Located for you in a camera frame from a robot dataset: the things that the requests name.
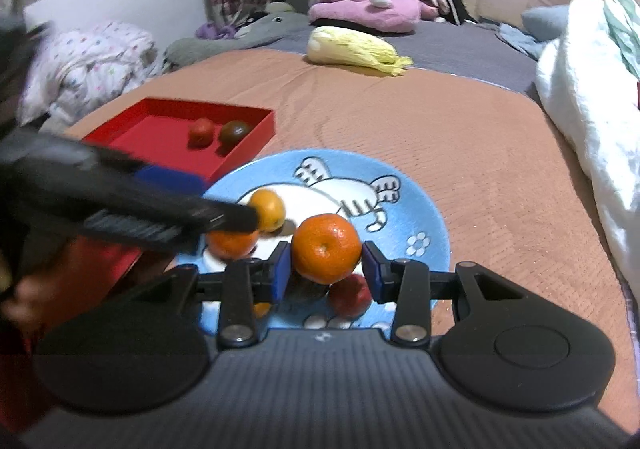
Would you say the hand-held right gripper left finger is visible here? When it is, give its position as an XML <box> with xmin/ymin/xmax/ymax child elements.
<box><xmin>170</xmin><ymin>241</ymin><xmax>293</xmax><ymax>349</ymax></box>

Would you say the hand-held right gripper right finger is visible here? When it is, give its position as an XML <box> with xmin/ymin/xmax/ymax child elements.
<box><xmin>361</xmin><ymin>241</ymin><xmax>526</xmax><ymax>347</ymax></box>

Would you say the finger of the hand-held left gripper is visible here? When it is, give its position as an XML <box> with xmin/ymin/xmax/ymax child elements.
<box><xmin>82</xmin><ymin>198</ymin><xmax>261</xmax><ymax>251</ymax></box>
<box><xmin>92</xmin><ymin>145</ymin><xmax>207</xmax><ymax>202</ymax></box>

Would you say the red tomato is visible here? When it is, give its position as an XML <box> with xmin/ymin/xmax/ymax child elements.
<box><xmin>188</xmin><ymin>117</ymin><xmax>216</xmax><ymax>148</ymax></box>
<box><xmin>327</xmin><ymin>273</ymin><xmax>373</xmax><ymax>320</ymax></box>

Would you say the red tray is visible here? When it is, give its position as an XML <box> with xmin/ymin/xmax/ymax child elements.
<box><xmin>65</xmin><ymin>98</ymin><xmax>276</xmax><ymax>302</ymax></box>

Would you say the blue cartoon plate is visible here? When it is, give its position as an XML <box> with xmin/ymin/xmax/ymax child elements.
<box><xmin>172</xmin><ymin>149</ymin><xmax>451</xmax><ymax>337</ymax></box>

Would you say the person's left hand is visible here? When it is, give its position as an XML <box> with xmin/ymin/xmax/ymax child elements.
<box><xmin>0</xmin><ymin>271</ymin><xmax>68</xmax><ymax>330</ymax></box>

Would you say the dark green tomato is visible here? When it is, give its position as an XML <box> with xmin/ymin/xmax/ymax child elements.
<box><xmin>218</xmin><ymin>120</ymin><xmax>252</xmax><ymax>148</ymax></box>

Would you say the polka dot blanket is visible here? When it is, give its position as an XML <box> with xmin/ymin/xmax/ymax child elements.
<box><xmin>17</xmin><ymin>21</ymin><xmax>158</xmax><ymax>127</ymax></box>

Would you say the purple plush toy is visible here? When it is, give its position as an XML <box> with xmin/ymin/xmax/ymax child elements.
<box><xmin>195</xmin><ymin>21</ymin><xmax>236</xmax><ymax>40</ymax></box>

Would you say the grey plush toy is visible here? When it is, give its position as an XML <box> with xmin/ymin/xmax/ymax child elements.
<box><xmin>165</xmin><ymin>4</ymin><xmax>313</xmax><ymax>67</ymax></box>

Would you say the napa cabbage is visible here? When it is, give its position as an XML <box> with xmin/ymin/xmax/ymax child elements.
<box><xmin>306</xmin><ymin>26</ymin><xmax>414</xmax><ymax>77</ymax></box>

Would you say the grey bed sheet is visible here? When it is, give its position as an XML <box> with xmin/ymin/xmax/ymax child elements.
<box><xmin>272</xmin><ymin>19</ymin><xmax>548</xmax><ymax>94</ymax></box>

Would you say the white duvet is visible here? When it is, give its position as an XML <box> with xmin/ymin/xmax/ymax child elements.
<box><xmin>536</xmin><ymin>0</ymin><xmax>640</xmax><ymax>300</ymax></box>

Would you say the light blue cloth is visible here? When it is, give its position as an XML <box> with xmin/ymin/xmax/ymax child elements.
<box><xmin>497</xmin><ymin>4</ymin><xmax>573</xmax><ymax>60</ymax></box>

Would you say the green patterned cloth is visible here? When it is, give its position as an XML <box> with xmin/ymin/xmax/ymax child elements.
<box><xmin>602</xmin><ymin>0</ymin><xmax>640</xmax><ymax>80</ymax></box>

